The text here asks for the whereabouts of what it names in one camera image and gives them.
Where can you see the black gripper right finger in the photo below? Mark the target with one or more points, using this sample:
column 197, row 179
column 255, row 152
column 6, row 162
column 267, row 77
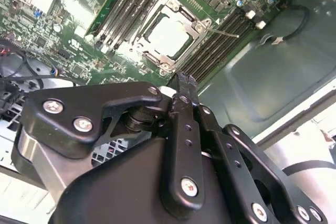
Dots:
column 246, row 161

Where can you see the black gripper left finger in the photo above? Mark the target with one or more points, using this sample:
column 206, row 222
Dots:
column 65, row 134

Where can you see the silver topped CPU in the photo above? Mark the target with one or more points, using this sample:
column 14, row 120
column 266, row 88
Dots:
column 170, row 36

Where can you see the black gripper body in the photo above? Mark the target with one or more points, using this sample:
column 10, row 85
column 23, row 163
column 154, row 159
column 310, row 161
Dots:
column 118, row 195

